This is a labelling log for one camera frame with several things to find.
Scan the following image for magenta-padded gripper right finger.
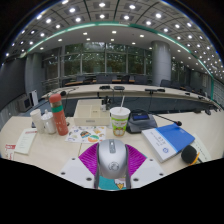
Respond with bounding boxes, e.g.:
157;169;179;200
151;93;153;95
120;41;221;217
125;143;167;189

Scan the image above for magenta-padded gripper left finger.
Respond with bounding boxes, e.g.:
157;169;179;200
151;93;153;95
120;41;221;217
59;142;100;189

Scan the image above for silver grey computer mouse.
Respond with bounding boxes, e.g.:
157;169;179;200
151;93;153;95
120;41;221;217
96;138;130;181

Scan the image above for blue and white book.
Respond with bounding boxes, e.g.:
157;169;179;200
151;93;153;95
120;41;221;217
141;123;196;164

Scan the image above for colourful sticker sheet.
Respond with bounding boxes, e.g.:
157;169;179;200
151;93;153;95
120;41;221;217
64;125;107;144

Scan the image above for grey conference microphone console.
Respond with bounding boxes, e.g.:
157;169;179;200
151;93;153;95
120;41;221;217
125;111;183;134

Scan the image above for white lidded mug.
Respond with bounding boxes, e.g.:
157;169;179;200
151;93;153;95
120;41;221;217
40;108;58;135

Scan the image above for green printed cup with straw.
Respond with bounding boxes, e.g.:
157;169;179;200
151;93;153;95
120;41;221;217
109;95;131;138

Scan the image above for red bottle with green band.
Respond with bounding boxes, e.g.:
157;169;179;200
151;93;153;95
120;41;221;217
48;93;70;137

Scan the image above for white booklet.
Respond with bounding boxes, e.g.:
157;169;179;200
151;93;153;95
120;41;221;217
13;127;38;155

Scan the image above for beige cardboard box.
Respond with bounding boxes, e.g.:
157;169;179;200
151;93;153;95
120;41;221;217
73;98;112;127

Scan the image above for white paper sheet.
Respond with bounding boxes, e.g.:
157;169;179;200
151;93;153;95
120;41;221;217
191;133;213;163

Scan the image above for tall white paper cup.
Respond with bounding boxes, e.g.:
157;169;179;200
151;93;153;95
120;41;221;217
29;108;46;134

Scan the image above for long curved conference desk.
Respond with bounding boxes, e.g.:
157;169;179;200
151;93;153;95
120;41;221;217
41;83;216;114

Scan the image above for dark office chairs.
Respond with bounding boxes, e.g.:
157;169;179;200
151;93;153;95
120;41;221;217
61;73;208;90

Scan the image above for ceiling lights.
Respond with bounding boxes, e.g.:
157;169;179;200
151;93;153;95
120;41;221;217
3;0;224;81

